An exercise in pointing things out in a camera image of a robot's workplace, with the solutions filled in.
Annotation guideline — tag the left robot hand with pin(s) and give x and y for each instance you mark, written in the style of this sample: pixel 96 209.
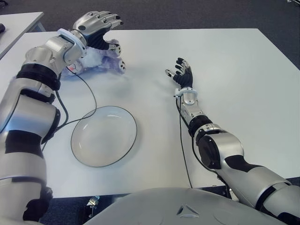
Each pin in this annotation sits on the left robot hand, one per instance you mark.
pixel 93 23

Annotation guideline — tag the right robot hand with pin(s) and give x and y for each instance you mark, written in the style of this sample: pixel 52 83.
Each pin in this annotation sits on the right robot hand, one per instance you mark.
pixel 186 77

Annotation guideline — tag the purple plush bunny doll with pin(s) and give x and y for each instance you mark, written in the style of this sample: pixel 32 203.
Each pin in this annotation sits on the purple plush bunny doll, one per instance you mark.
pixel 98 61

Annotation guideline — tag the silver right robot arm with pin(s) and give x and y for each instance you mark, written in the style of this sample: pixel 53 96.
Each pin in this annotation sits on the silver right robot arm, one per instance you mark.
pixel 229 145

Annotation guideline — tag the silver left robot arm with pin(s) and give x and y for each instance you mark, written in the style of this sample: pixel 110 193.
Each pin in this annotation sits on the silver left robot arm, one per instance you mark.
pixel 25 117

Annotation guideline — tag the white plate with dark rim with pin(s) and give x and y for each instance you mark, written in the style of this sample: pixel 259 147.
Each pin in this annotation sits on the white plate with dark rim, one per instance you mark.
pixel 103 138

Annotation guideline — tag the white side table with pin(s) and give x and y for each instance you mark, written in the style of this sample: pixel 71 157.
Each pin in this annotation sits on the white side table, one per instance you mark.
pixel 16 25

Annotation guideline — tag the small black object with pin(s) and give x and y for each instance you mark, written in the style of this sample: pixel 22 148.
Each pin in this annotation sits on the small black object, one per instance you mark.
pixel 2 27

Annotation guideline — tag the grey robot torso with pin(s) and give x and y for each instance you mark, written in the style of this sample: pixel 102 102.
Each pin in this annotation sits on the grey robot torso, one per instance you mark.
pixel 164 206

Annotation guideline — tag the white furniture edge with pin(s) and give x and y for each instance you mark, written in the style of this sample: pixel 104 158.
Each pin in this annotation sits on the white furniture edge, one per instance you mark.
pixel 294 1

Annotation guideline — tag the metal table caster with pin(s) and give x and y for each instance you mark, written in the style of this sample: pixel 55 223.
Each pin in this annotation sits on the metal table caster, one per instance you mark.
pixel 93 202

